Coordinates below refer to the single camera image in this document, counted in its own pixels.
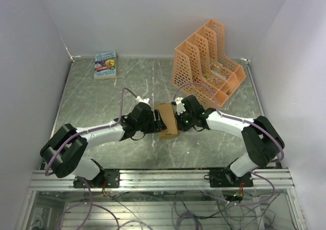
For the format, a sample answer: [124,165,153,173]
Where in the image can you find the brown cardboard box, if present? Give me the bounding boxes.
[155,103,179,140]

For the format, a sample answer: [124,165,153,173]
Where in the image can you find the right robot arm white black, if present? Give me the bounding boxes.
[172,95,285,187]

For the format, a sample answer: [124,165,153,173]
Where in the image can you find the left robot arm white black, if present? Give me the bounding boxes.
[40,102,167,188]

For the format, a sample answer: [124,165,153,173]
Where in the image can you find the peach plastic file organizer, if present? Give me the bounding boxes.
[172,19,247,108]

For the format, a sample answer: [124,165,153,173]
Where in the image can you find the blue paperback book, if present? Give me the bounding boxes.
[94,51,117,79]

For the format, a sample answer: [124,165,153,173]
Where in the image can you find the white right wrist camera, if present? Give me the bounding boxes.
[171,97,186,115]

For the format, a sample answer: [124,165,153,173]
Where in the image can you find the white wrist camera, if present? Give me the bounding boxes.
[171,97,186,115]
[135,96,149,105]

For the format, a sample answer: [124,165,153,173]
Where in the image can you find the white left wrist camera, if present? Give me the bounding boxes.
[135,96,149,105]

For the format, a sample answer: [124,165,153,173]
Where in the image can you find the aluminium mounting rail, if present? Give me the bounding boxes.
[28,167,295,190]

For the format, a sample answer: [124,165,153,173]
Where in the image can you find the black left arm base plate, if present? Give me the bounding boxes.
[72,169,120,188]

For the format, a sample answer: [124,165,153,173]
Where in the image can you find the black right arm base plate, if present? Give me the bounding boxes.
[204,167,253,188]

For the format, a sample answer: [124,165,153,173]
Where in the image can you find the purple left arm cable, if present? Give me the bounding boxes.
[45,88,140,230]

